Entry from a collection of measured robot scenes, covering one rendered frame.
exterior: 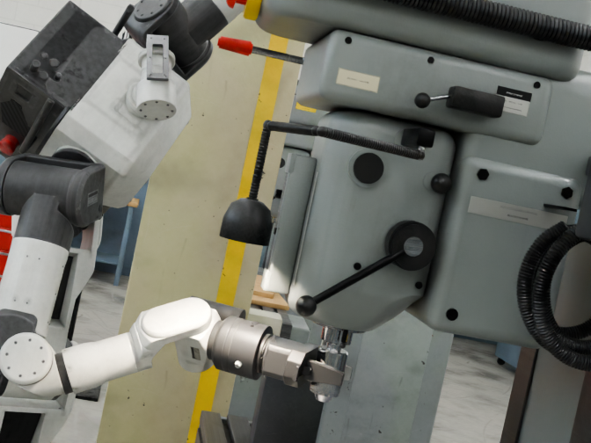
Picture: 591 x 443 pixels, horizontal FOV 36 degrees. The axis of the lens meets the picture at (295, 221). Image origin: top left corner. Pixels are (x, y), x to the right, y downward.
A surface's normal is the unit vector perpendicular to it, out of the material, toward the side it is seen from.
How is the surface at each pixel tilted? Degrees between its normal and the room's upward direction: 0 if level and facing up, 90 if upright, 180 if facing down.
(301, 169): 90
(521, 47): 90
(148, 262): 90
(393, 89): 90
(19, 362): 70
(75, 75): 58
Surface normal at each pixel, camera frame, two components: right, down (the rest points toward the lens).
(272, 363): -0.27, 0.00
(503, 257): 0.15, 0.08
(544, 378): -0.97, -0.19
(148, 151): 0.90, 0.14
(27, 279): 0.16, -0.26
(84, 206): 0.98, 0.15
